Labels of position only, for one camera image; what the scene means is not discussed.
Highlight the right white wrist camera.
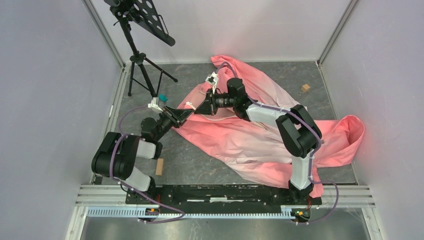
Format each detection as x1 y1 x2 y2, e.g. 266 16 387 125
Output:
205 71 219 94

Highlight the white slotted cable duct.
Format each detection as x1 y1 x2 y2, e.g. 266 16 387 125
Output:
87 206 308 220

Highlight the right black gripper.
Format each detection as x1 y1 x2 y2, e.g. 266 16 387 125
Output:
194 88 236 117

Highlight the pink zip jacket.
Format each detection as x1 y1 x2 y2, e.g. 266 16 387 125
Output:
176 55 365 198

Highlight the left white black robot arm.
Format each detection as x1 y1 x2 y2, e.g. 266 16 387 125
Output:
91 106 195 204

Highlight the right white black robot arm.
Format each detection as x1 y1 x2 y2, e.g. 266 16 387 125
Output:
194 76 322 204

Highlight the small wooden cube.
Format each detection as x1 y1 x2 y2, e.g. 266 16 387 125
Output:
301 84 311 93

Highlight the long wooden block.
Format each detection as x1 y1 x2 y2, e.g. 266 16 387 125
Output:
155 158 164 176

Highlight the black perforated music stand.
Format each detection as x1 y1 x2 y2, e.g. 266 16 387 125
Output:
104 0 178 98

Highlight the small teal block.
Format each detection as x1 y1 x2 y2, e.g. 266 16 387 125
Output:
158 94 168 103

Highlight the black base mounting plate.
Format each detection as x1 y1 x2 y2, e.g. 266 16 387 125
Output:
146 184 322 215

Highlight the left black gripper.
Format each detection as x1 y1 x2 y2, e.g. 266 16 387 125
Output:
154 104 194 141

